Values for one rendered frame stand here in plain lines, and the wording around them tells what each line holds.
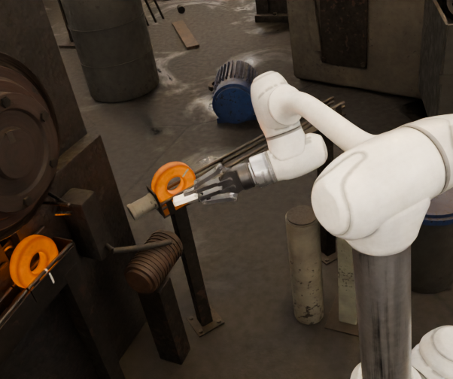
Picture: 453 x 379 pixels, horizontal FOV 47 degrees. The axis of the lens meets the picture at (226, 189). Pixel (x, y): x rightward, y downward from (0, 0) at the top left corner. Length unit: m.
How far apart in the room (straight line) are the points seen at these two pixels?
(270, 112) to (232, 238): 1.32
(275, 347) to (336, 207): 1.35
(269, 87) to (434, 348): 0.74
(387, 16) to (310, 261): 2.02
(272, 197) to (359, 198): 2.02
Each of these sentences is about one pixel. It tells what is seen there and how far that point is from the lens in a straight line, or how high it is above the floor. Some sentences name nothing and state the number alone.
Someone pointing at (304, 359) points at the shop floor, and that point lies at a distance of 2.06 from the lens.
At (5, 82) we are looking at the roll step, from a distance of 1.33.
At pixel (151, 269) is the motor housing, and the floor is 0.51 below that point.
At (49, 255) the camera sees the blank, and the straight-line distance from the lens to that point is 1.59.
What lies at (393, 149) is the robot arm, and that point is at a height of 1.23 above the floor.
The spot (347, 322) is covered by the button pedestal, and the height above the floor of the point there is 0.02.
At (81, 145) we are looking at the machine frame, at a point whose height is 0.87.
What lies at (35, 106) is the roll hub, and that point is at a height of 1.18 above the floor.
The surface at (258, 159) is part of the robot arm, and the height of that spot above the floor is 0.92.
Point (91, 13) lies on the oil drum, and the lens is 3.99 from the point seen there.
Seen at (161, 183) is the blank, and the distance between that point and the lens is 1.71.
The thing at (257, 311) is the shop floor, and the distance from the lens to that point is 2.22.
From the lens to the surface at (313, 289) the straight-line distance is 2.01.
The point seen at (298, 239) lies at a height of 0.46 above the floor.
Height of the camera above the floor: 1.67
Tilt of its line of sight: 35 degrees down
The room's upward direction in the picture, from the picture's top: 10 degrees counter-clockwise
